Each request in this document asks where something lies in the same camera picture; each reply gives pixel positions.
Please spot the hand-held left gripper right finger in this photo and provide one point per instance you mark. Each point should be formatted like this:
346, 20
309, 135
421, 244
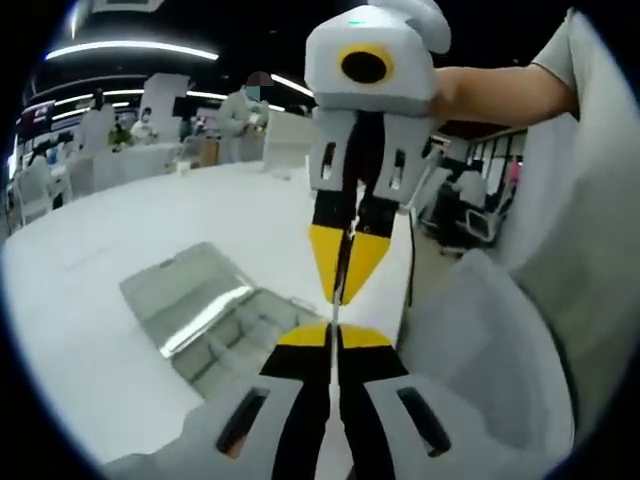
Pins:
370, 365

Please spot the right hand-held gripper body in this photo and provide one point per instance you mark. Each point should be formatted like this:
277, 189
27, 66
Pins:
400, 85

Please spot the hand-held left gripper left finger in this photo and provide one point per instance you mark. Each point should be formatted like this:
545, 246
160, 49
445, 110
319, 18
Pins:
295, 365

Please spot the transparent grey guide fixture box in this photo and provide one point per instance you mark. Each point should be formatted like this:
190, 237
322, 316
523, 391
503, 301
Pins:
170, 295

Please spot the white mesh office chair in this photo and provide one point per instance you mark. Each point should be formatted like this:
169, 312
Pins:
475, 325

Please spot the potted green plant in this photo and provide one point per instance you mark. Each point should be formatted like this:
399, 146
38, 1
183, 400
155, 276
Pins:
121, 136

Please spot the red screen monitor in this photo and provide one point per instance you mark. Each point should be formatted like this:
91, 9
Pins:
37, 112

